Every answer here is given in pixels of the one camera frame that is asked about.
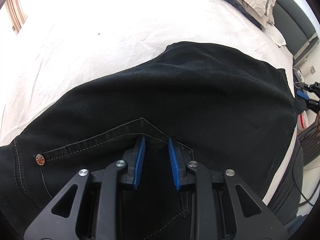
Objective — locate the orange white bag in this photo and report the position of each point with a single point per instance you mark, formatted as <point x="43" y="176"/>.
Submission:
<point x="302" y="121"/>

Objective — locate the black jeans pants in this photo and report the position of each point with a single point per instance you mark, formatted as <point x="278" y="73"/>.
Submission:
<point x="232" y="118"/>

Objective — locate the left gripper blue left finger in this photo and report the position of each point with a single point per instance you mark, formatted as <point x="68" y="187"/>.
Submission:
<point x="139" y="152"/>

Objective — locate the white flat pillow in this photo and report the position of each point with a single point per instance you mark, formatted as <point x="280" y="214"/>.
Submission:
<point x="275" y="35"/>

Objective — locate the dark bedside table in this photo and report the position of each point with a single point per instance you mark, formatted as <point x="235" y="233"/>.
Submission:
<point x="297" y="76"/>

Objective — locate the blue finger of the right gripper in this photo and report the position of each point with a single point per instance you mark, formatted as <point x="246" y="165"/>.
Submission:
<point x="302" y="95"/>

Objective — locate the left beige curtain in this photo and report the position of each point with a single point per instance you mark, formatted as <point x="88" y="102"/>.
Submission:
<point x="18" y="16"/>

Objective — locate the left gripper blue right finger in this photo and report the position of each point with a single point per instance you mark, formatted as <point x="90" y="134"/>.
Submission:
<point x="174" y="164"/>

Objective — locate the dark grey headboard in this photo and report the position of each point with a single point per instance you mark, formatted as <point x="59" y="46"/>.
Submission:
<point x="299" y="33"/>

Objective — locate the wall socket near headboard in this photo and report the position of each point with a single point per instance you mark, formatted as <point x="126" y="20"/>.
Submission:
<point x="312" y="70"/>

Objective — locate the white bed sheet mattress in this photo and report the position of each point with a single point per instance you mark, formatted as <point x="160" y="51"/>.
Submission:
<point x="72" y="42"/>

